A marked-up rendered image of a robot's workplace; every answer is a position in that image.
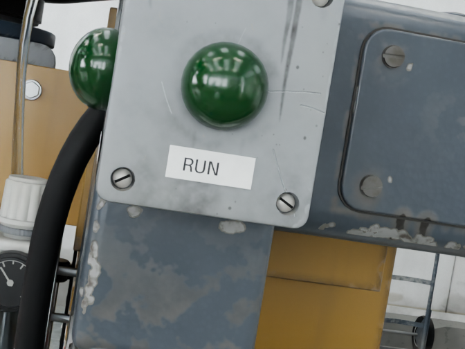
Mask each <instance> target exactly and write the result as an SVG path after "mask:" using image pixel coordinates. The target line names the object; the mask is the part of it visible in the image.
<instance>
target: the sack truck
mask: <svg viewBox="0 0 465 349"><path fill-rule="evenodd" d="M439 255H440V254H439V253H436V254H435V262H434V267H433V271H432V279H431V280H425V279H420V278H413V277H408V276H398V275H392V279H393V280H404V281H408V282H414V283H421V284H425V285H430V291H429V296H428V304H427V308H426V315H425V316H424V315H423V316H419V317H418V318H417V320H416V321H415V322H414V321H407V320H402V319H391V318H385V320H384V322H386V323H397V324H402V325H410V326H413V329H412V332H404V331H398V330H387V329H383V332H390V333H396V334H406V335H412V346H413V349H432V345H433V342H434V338H435V328H434V324H433V322H432V319H431V318H430V317H431V313H432V310H431V305H432V297H433V292H434V288H435V280H436V275H437V268H438V263H439ZM380 349H407V348H396V347H390V346H380Z"/></svg>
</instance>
